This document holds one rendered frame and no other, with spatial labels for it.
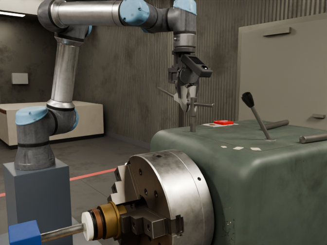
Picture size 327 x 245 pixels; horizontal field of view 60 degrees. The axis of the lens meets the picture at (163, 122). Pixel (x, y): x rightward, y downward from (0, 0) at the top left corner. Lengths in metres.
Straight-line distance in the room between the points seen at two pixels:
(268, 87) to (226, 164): 3.26
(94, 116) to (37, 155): 6.03
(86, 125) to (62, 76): 5.92
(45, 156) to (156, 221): 0.64
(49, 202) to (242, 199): 0.77
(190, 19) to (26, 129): 0.72
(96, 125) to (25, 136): 6.09
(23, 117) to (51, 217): 0.40
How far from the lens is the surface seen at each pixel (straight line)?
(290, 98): 3.83
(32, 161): 1.19
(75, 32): 1.21
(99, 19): 0.97
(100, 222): 0.74
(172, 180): 0.70
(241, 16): 4.37
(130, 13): 0.88
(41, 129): 1.19
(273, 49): 3.96
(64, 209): 1.26
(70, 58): 1.23
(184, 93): 0.95
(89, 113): 7.13
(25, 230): 0.74
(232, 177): 0.72
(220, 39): 4.54
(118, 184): 0.80
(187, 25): 0.96
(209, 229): 0.76
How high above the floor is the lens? 1.44
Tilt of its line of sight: 9 degrees down
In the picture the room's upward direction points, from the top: straight up
